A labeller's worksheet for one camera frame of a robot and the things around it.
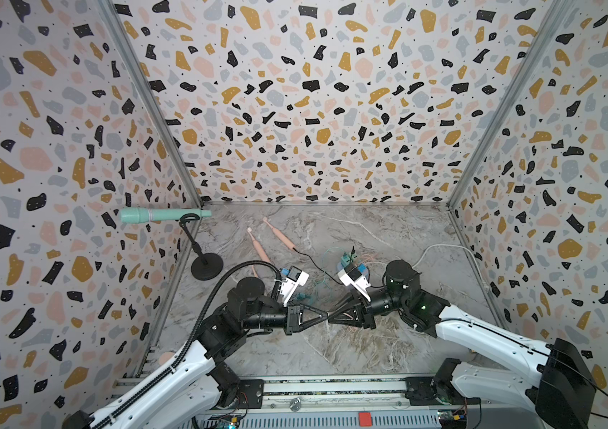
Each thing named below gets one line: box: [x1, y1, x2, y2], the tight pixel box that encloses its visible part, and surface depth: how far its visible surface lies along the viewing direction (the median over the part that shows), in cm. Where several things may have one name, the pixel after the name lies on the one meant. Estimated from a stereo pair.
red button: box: [358, 412, 373, 428], surface depth 73 cm
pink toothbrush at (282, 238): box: [261, 216, 296, 252], surface depth 111 cm
